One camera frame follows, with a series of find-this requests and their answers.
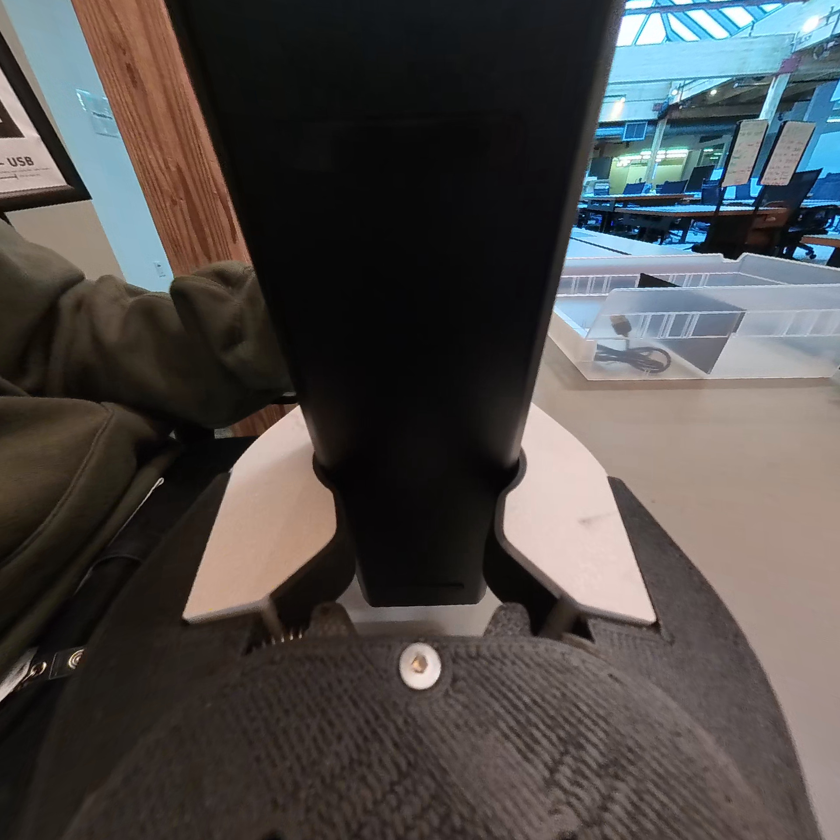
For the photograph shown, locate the clear plastic bin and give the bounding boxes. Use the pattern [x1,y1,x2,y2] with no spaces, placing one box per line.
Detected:
[547,252,840,382]

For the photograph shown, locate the black office chair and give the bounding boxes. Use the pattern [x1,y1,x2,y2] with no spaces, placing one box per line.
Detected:
[693,168,824,258]

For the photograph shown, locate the person's dark clothing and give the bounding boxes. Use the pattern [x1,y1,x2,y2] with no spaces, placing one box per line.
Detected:
[0,427,232,736]

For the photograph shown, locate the black tower USB hub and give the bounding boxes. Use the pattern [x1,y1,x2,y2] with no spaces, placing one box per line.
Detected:
[164,0,626,609]

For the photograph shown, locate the white sign board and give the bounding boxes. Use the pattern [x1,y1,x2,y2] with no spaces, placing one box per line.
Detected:
[721,118,769,189]
[759,119,817,187]

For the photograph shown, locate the framed wall poster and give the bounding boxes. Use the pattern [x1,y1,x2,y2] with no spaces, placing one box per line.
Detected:
[0,31,93,212]

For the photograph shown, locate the coiled black cable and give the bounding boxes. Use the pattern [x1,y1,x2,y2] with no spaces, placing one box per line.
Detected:
[593,314,674,377]

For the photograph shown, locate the metal lanyard clip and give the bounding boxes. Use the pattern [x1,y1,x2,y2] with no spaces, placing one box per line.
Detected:
[0,646,88,704]

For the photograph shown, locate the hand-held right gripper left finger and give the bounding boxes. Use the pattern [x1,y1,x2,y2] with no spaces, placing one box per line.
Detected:
[182,402,357,624]

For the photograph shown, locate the wooden post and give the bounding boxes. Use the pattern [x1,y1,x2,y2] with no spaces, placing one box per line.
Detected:
[70,0,265,278]

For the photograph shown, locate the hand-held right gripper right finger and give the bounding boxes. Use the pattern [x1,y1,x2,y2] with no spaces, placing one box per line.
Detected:
[495,402,658,626]

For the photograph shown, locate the grey desk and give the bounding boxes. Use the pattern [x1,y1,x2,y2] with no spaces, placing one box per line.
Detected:
[529,367,840,840]

